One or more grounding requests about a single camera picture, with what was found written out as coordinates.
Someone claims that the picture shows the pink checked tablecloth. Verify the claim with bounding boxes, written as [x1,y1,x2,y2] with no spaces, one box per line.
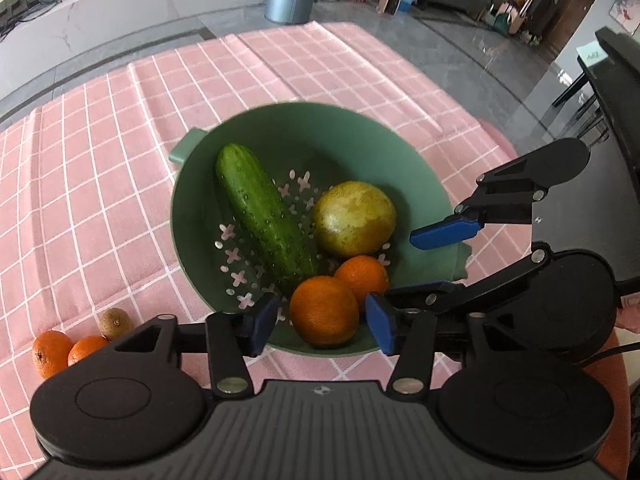
[0,22,631,480]

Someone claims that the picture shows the brown door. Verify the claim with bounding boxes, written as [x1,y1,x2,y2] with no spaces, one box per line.
[542,0,601,63]

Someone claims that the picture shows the black table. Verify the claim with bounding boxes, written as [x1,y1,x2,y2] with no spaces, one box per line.
[577,26,640,281]

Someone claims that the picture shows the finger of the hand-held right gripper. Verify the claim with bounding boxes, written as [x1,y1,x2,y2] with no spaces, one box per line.
[386,242,555,317]
[409,147,551,252]

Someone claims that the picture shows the brown kiwi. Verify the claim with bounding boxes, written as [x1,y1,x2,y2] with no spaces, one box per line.
[97,308,135,342]

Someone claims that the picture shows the small orange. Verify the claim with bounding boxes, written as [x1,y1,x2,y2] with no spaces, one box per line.
[67,336,110,367]
[31,330,75,380]
[333,255,390,306]

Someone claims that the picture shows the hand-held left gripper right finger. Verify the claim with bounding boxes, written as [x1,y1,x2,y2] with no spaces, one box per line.
[364,292,533,397]

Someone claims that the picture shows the green cucumber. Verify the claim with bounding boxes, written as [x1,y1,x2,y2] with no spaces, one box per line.
[216,143,321,293]

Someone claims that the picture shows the black cable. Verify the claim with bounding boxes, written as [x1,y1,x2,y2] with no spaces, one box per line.
[582,342,622,363]

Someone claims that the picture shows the large orange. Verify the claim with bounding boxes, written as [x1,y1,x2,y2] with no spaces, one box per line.
[290,276,360,348]

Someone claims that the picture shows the green plastic colander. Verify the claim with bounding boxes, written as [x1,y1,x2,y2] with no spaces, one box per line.
[168,102,473,358]

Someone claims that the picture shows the white marble counter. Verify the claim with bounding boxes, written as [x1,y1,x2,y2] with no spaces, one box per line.
[0,0,273,106]

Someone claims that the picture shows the cluttered shelf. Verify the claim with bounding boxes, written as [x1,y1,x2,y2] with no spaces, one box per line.
[500,0,556,46]

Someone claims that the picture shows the yellow-green citrus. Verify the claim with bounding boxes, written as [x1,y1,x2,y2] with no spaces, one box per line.
[312,181,397,260]

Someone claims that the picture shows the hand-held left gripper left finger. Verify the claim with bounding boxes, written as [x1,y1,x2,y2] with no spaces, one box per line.
[112,292,281,402]

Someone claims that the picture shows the pale green paper note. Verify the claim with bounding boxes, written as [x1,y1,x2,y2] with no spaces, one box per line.
[576,40,606,66]

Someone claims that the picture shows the framed wall picture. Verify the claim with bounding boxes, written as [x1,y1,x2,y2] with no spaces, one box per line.
[609,0,640,36]

